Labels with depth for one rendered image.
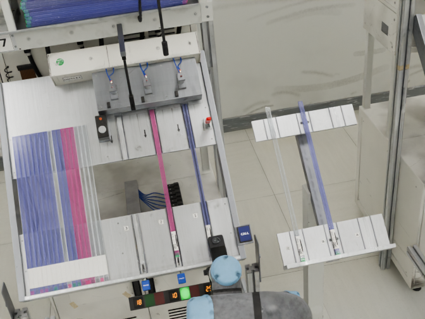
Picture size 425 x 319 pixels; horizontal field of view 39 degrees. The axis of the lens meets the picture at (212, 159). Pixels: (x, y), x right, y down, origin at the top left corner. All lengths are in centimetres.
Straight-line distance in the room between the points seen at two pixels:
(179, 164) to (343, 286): 93
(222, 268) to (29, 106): 90
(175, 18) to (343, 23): 200
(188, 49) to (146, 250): 66
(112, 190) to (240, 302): 139
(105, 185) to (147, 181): 17
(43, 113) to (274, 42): 200
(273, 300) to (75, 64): 114
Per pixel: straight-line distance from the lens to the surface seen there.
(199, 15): 199
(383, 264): 289
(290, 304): 116
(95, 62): 200
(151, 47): 200
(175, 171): 249
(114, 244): 191
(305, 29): 377
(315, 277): 224
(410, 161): 252
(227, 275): 152
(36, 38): 200
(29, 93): 208
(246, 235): 187
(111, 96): 196
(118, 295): 237
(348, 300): 277
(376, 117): 280
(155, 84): 197
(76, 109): 203
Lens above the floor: 201
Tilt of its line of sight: 33 degrees down
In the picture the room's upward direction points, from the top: 6 degrees counter-clockwise
